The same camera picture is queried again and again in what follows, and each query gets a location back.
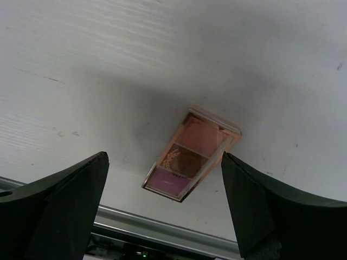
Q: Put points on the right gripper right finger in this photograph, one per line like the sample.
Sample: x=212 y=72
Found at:
x=273 y=220

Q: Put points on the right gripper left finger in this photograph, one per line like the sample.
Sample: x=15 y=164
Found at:
x=52 y=218

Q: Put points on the long pink blush palette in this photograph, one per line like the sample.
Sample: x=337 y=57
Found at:
x=192 y=153

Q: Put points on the aluminium table rail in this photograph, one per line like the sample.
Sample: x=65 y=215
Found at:
x=116 y=215

